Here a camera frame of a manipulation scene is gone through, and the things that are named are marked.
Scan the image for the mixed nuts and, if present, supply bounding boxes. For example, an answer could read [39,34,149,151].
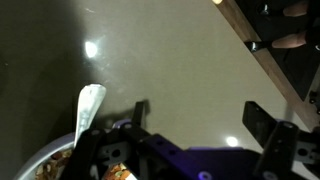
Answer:
[33,148,134,180]

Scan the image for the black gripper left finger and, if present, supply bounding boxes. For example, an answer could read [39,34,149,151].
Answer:
[59,100,189,180]

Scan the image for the white plastic spoon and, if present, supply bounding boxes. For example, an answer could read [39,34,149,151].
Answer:
[73,83,108,148]

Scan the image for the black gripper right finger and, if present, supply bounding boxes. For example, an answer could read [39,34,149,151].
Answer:
[242,100,320,180]

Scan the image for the white bowl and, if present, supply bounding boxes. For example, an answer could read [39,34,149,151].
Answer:
[13,131,141,180]

